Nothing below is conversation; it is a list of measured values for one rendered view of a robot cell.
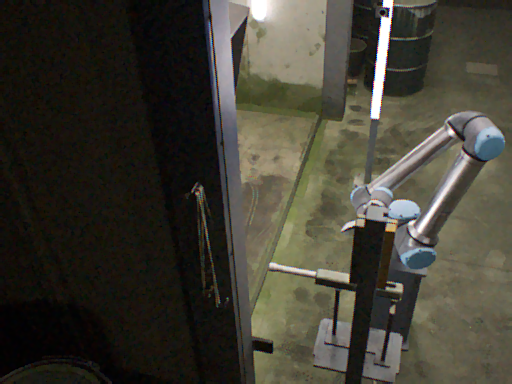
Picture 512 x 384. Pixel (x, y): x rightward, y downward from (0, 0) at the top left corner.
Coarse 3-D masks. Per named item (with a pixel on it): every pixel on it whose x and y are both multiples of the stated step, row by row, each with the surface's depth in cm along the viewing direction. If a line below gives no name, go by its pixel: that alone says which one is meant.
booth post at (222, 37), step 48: (144, 0) 134; (192, 0) 131; (192, 48) 139; (192, 96) 149; (192, 144) 160; (240, 192) 189; (192, 240) 187; (240, 240) 199; (192, 288) 205; (240, 288) 210; (240, 336) 222
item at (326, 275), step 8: (272, 264) 204; (288, 272) 202; (296, 272) 201; (304, 272) 201; (312, 272) 200; (320, 272) 199; (328, 272) 199; (336, 272) 199; (320, 280) 198; (328, 280) 197; (336, 280) 196; (344, 280) 196; (344, 288) 198; (352, 288) 196; (376, 288) 193; (392, 288) 192; (400, 288) 192; (384, 296) 195; (392, 296) 193; (400, 296) 192
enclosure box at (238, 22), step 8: (232, 8) 261; (240, 8) 263; (248, 8) 264; (232, 16) 255; (240, 16) 257; (248, 16) 268; (232, 24) 249; (240, 24) 255; (232, 32) 244; (240, 32) 275; (232, 40) 279; (240, 40) 278; (232, 48) 282; (240, 48) 281; (232, 56) 285; (240, 56) 284; (240, 64) 285
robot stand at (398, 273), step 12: (396, 264) 267; (396, 276) 269; (408, 276) 267; (420, 276) 263; (408, 288) 272; (384, 300) 283; (408, 300) 278; (372, 312) 292; (384, 312) 289; (396, 312) 286; (408, 312) 285; (372, 324) 298; (384, 324) 295; (396, 324) 292; (408, 324) 293; (408, 336) 308; (408, 348) 302
